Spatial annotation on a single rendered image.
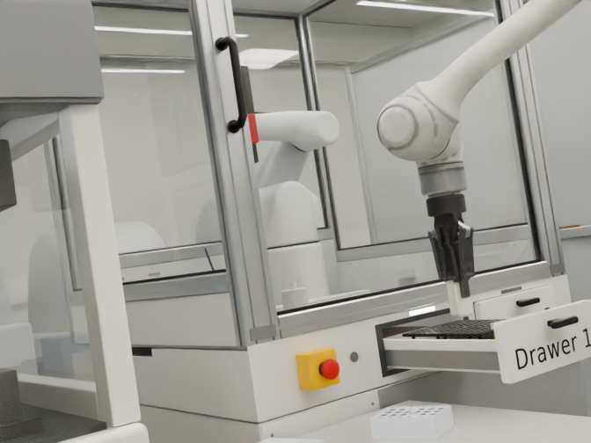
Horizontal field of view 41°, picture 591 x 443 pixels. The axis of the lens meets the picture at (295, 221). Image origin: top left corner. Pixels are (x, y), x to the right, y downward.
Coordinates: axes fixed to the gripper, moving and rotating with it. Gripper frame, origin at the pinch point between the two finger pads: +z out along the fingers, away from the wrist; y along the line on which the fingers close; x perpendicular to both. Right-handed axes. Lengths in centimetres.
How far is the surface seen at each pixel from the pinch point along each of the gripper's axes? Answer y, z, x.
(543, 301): 33, 8, -45
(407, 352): 13.9, 10.8, 5.6
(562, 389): 36, 32, -49
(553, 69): 128, -71, -140
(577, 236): 128, -2, -139
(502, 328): -12.2, 5.3, -0.4
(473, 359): -3.2, 11.6, 0.8
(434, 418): -13.6, 17.8, 16.6
